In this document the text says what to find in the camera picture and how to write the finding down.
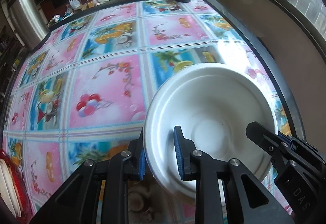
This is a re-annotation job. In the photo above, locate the red glass flower plate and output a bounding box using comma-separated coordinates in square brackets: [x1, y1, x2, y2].
[1, 149, 33, 223]

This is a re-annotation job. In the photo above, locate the beige ribbed plastic bowl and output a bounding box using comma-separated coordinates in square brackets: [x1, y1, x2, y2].
[0, 159, 22, 217]

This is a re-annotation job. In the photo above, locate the large white paper bowl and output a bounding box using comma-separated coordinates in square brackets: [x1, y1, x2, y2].
[143, 62, 278, 204]

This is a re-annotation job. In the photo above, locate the colourful patterned tablecloth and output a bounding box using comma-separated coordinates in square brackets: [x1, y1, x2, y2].
[2, 0, 291, 223]

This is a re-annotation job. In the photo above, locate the stainless steel thermos jug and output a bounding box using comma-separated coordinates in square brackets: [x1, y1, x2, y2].
[7, 0, 50, 51]

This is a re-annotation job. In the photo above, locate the white plastic bag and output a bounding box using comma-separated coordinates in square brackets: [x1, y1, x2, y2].
[69, 0, 81, 9]

